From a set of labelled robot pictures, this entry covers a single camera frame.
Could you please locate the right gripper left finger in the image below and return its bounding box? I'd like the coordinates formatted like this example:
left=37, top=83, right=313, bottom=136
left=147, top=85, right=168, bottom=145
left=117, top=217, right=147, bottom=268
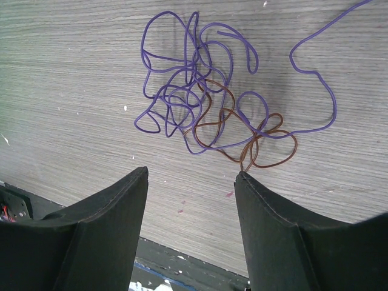
left=1, top=167, right=149, bottom=290

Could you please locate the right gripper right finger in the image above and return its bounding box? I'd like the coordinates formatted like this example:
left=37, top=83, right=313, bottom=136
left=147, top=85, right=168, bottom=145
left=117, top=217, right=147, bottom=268
left=235, top=172, right=387, bottom=290

